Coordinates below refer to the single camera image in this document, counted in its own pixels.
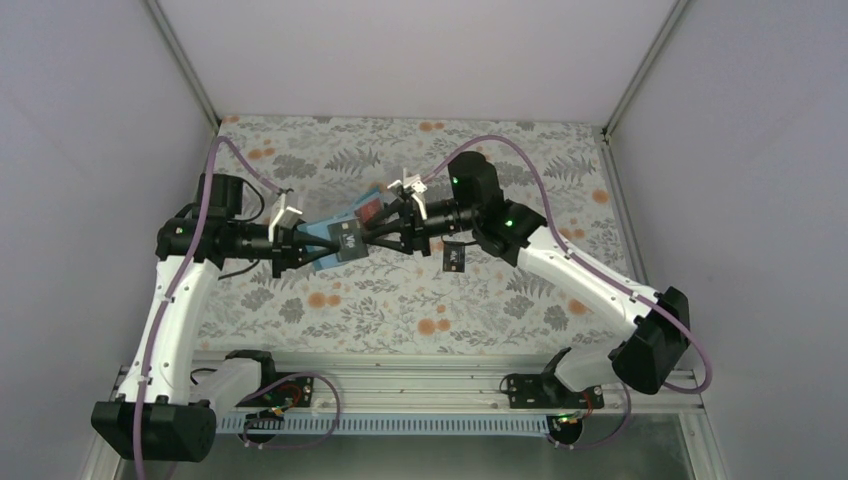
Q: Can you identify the red credit card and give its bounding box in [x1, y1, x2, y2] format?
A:
[355, 199, 383, 224]

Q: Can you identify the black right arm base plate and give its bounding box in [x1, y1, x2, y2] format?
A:
[498, 373, 605, 410]

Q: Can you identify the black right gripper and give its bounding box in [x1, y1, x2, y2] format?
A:
[365, 197, 480, 255]

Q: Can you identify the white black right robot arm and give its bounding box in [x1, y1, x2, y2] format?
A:
[363, 151, 690, 407]

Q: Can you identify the aluminium rail base frame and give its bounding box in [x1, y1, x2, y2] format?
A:
[185, 352, 705, 415]

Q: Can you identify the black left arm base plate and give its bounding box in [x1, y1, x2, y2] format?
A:
[237, 372, 315, 409]

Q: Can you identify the black credit card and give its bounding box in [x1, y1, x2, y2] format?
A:
[442, 241, 466, 273]

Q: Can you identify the white slotted cable duct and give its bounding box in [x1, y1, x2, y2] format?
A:
[217, 413, 549, 437]

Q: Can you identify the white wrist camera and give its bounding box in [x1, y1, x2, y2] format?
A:
[267, 189, 304, 243]
[387, 169, 429, 220]

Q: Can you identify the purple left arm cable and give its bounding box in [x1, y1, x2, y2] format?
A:
[132, 136, 283, 480]

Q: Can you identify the blue card holder wallet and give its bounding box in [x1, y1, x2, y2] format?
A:
[312, 187, 383, 268]

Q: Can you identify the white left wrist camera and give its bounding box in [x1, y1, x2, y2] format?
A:
[267, 189, 304, 243]

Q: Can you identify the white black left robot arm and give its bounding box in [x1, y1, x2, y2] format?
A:
[91, 174, 340, 462]

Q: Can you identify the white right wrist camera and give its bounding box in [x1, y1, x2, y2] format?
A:
[387, 169, 429, 220]

